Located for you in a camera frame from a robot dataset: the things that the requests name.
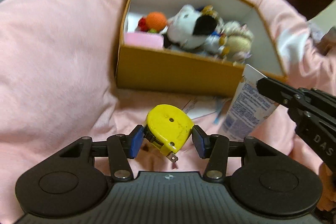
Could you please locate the white hand cream tube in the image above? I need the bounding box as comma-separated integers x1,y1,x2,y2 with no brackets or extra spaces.
219,64,278,141

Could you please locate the yellow tape measure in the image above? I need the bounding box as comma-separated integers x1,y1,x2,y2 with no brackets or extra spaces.
143,104,194,163

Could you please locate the cream crochet doll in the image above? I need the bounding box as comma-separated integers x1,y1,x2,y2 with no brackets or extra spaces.
222,20,255,63

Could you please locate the large orange cardboard box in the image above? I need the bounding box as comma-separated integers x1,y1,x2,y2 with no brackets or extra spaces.
116,0,287,97

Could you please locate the pink rectangular box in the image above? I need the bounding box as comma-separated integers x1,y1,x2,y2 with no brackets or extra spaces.
123,32,163,49

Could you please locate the white black plush cat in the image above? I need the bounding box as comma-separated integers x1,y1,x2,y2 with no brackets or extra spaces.
163,5,217,50

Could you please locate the orange crochet fruit keychain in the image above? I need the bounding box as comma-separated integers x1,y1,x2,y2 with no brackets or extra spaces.
137,11,167,33

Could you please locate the brown plush dog toy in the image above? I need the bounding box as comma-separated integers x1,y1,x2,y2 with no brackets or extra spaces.
201,5,230,59

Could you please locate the pink bed duvet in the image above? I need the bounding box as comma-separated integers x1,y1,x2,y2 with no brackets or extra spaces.
1,0,335,223

